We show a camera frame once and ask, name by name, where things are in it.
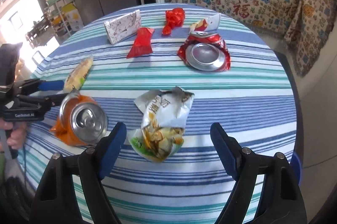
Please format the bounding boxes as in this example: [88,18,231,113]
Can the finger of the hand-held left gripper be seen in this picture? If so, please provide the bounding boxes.
[15,92,68,113]
[17,78,66,95]

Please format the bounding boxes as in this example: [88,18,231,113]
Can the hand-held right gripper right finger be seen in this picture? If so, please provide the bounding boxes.
[210,122,308,224]

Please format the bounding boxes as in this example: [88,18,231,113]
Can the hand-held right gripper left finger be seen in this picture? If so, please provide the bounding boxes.
[34,122,127,224]

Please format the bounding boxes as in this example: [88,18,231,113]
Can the beige snack wrapper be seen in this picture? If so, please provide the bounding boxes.
[63,55,94,92]

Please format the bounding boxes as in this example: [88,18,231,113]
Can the crushed orange can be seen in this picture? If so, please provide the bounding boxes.
[49,90,108,147]

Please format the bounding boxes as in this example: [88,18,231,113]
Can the white green chip bag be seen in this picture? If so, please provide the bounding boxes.
[128,86,195,162]

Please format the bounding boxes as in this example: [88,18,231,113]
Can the red white packet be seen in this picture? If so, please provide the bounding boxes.
[190,13,221,34]

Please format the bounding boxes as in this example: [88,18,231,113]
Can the red plastic bag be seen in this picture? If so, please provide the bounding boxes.
[161,7,186,36]

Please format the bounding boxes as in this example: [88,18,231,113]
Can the person's left hand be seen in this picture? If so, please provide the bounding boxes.
[6,120,27,150]

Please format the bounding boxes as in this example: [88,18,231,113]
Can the striped tablecloth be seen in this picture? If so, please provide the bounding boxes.
[18,3,298,224]

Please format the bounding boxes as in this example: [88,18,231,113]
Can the white storage rack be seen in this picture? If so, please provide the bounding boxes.
[43,0,72,38]

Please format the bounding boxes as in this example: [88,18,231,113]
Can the yellow cardboard box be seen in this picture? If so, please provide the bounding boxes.
[62,3,85,31]

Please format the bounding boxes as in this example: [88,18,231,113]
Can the white floral paper box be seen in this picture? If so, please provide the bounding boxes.
[103,10,142,45]

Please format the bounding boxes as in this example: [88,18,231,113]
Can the red snack wrapper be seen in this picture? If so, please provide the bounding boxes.
[126,27,156,59]

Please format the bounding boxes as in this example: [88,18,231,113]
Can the crushed red can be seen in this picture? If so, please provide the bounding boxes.
[177,30,231,72]

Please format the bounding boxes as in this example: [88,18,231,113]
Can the small printed blanket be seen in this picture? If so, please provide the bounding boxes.
[284,0,337,78]

